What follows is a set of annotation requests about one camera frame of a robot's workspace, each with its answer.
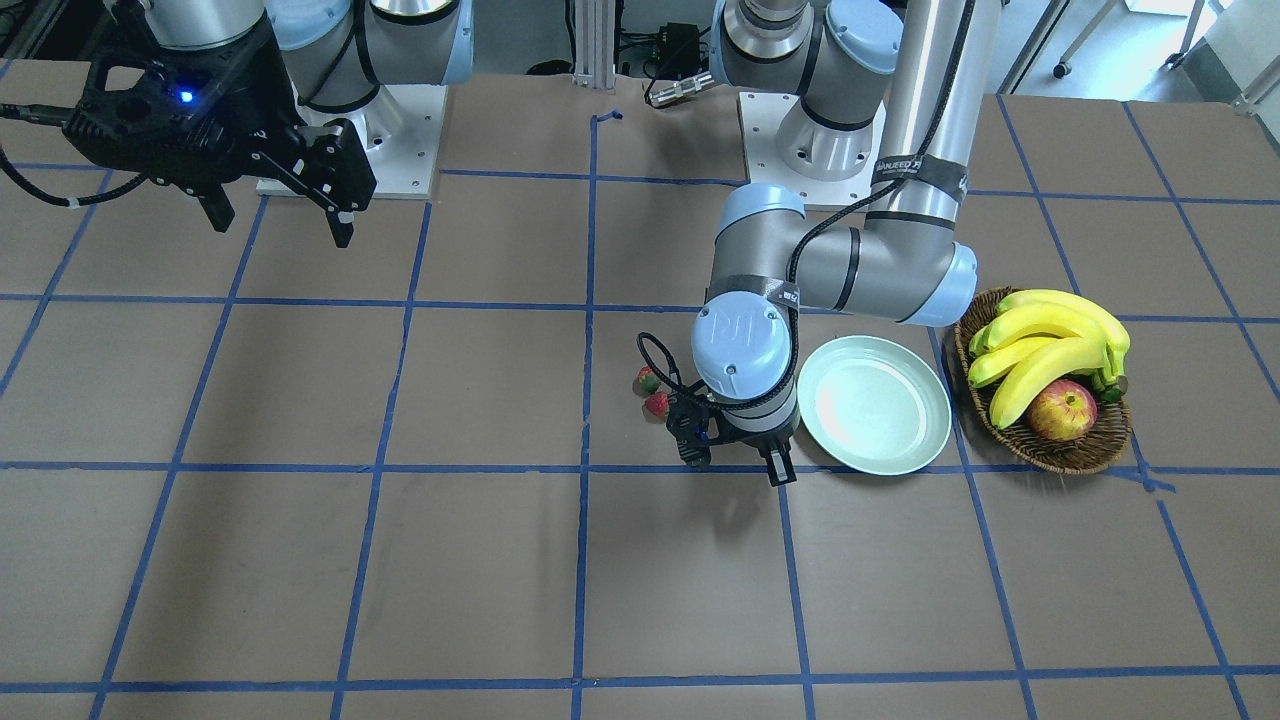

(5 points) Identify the aluminium frame post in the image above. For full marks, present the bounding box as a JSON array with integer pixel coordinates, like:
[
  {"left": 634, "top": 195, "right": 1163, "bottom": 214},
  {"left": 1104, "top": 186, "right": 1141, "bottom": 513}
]
[{"left": 568, "top": 0, "right": 620, "bottom": 94}]

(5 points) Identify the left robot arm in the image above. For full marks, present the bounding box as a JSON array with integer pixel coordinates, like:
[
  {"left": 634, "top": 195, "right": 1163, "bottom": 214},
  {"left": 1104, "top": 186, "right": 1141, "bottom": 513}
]
[{"left": 659, "top": 1, "right": 1004, "bottom": 486}]

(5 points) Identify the brown wicker basket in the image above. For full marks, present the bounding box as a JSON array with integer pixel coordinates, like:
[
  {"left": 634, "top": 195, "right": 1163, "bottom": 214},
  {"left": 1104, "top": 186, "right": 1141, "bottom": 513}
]
[{"left": 946, "top": 287, "right": 1132, "bottom": 475}]

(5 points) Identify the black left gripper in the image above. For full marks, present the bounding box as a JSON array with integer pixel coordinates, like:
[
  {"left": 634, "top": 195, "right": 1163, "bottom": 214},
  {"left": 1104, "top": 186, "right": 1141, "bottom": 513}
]
[{"left": 666, "top": 388, "right": 800, "bottom": 488}]

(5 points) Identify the light green plate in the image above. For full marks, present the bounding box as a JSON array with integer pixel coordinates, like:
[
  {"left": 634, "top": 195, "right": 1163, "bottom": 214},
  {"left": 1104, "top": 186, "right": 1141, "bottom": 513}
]
[{"left": 796, "top": 334, "right": 951, "bottom": 477}]

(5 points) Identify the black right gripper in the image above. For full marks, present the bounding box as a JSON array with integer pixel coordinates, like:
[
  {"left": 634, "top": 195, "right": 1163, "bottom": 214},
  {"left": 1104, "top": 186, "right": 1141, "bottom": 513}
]
[{"left": 61, "top": 15, "right": 378, "bottom": 249}]

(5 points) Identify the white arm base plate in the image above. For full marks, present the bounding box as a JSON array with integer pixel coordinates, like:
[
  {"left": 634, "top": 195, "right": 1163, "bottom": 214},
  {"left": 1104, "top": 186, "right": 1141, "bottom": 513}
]
[
  {"left": 739, "top": 92, "right": 886, "bottom": 211},
  {"left": 297, "top": 79, "right": 449, "bottom": 200}
]

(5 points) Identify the red apple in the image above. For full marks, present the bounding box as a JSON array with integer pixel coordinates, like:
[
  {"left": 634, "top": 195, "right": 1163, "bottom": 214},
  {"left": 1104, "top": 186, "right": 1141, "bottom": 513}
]
[{"left": 1024, "top": 379, "right": 1098, "bottom": 442}]

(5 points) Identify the red strawberry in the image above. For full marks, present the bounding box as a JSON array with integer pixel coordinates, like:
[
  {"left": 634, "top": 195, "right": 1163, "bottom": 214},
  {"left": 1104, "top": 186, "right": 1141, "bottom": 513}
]
[
  {"left": 634, "top": 365, "right": 663, "bottom": 397},
  {"left": 643, "top": 391, "right": 669, "bottom": 421}
]

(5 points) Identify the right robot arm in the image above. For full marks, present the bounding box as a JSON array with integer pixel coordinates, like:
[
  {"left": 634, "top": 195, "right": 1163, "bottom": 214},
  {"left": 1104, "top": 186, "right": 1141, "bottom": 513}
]
[{"left": 59, "top": 1, "right": 474, "bottom": 249}]

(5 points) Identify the yellow banana bunch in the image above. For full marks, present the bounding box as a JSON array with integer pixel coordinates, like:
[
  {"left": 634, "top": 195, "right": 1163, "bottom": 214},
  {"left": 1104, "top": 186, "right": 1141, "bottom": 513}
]
[{"left": 956, "top": 287, "right": 1132, "bottom": 430}]

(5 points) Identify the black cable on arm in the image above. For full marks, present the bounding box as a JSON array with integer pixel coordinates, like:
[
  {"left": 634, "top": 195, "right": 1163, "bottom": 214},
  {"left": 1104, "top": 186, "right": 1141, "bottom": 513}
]
[{"left": 0, "top": 100, "right": 151, "bottom": 211}]

